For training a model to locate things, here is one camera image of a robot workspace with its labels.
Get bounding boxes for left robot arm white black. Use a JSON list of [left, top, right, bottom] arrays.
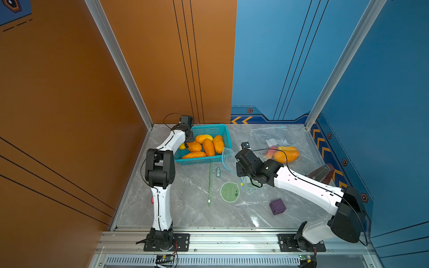
[[143, 115, 194, 247]]

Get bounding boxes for large orange mango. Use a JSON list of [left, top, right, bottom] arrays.
[[273, 146, 300, 164]]

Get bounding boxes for orange mango front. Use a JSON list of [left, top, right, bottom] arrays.
[[182, 151, 207, 159]]

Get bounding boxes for clear zip-top bag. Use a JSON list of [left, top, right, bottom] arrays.
[[221, 147, 238, 176], [249, 125, 321, 172]]

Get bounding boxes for purple cube box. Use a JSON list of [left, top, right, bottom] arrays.
[[269, 198, 287, 215]]

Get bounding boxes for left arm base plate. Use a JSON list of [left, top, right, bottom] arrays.
[[144, 232, 191, 252]]

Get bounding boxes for dark red box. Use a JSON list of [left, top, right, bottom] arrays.
[[306, 164, 335, 185]]

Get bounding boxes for aluminium rail front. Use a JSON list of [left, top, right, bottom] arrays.
[[95, 229, 376, 256]]

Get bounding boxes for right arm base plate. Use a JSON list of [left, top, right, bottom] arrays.
[[277, 233, 326, 253]]

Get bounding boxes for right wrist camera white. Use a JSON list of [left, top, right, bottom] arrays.
[[240, 142, 251, 150]]

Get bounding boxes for teal plastic basket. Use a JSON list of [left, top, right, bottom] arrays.
[[174, 124, 232, 165]]

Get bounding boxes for clear bags stack green print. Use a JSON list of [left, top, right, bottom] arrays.
[[207, 163, 269, 207]]

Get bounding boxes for red pink mango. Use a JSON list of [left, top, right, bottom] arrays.
[[265, 146, 277, 159]]

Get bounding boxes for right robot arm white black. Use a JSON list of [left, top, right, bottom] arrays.
[[235, 148, 368, 251]]

